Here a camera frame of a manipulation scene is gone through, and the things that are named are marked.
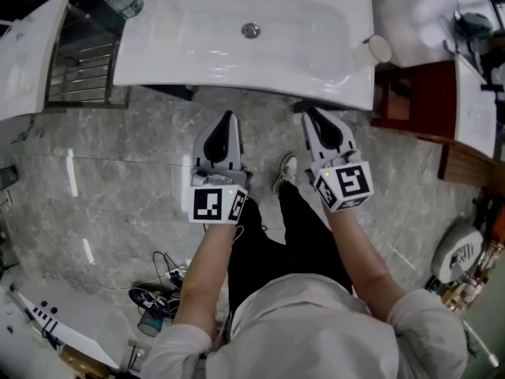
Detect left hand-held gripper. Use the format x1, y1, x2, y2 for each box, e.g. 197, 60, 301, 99
188, 110, 252, 226

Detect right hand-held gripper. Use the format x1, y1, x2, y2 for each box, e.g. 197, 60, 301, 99
301, 107, 376, 214

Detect person's right forearm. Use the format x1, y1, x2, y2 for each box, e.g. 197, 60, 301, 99
322, 205, 406, 320

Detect person's left forearm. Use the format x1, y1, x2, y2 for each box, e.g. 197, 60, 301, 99
172, 220, 245, 334

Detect large white sink basin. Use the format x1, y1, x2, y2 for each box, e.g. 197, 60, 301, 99
112, 0, 376, 113

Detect dark metal frame rack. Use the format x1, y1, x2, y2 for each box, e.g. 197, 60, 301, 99
44, 3, 132, 111

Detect white rectangular sink top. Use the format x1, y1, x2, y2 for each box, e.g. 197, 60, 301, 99
0, 0, 71, 122

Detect person's white sneaker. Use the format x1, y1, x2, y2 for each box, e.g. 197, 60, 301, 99
271, 152, 298, 194

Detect white cup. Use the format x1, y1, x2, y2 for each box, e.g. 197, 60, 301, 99
352, 33, 393, 69

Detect red-brown wooden vanity cabinet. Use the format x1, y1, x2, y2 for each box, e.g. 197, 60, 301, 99
369, 58, 458, 149

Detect person's black trousers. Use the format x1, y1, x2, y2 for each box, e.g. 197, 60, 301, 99
226, 181, 355, 324

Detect wooden slatted rack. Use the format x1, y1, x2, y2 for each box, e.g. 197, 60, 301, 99
436, 142, 499, 190

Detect black round labelled device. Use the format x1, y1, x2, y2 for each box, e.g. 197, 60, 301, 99
128, 287, 170, 312

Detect black mesh bin teal contents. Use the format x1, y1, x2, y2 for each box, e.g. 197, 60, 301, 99
136, 311, 166, 336

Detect person's white shirt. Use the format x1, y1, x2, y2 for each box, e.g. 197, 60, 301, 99
140, 272, 469, 379

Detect black cable tangle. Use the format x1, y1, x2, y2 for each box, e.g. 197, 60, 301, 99
151, 250, 190, 323

